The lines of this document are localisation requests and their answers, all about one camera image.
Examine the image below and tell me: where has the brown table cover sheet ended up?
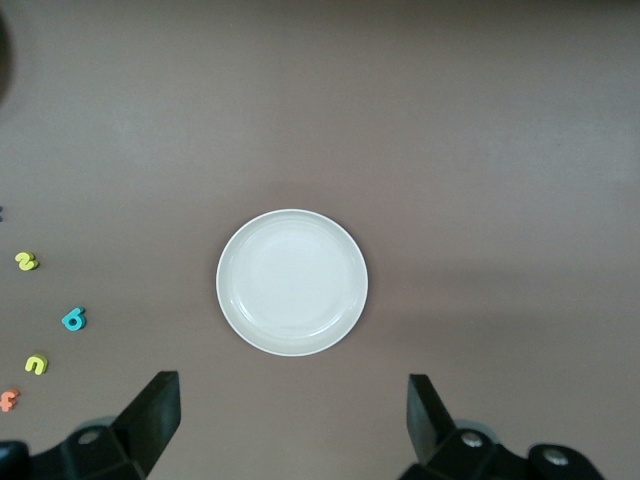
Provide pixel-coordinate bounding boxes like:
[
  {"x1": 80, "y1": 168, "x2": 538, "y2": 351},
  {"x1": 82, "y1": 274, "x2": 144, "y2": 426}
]
[{"x1": 0, "y1": 0, "x2": 640, "y2": 480}]

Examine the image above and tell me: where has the blue plate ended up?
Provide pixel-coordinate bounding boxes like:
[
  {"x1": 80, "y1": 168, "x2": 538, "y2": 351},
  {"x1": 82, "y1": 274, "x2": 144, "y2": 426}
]
[{"x1": 0, "y1": 9, "x2": 12, "y2": 109}]

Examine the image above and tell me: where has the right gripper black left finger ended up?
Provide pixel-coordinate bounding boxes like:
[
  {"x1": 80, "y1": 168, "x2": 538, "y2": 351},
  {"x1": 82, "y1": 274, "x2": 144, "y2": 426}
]
[{"x1": 0, "y1": 370, "x2": 182, "y2": 480}]

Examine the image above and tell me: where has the beige brown plate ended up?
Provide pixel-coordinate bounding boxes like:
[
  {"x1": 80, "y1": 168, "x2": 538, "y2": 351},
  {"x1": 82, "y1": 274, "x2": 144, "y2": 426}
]
[{"x1": 215, "y1": 208, "x2": 370, "y2": 358}]

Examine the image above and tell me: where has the teal foam letter g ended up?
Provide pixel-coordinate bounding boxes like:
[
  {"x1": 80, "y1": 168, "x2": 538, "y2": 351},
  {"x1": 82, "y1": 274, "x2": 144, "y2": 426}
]
[{"x1": 60, "y1": 306, "x2": 87, "y2": 333}]

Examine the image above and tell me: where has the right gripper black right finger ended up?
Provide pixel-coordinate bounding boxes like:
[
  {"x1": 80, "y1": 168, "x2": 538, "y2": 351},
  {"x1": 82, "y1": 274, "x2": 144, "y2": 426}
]
[{"x1": 399, "y1": 373, "x2": 609, "y2": 480}]

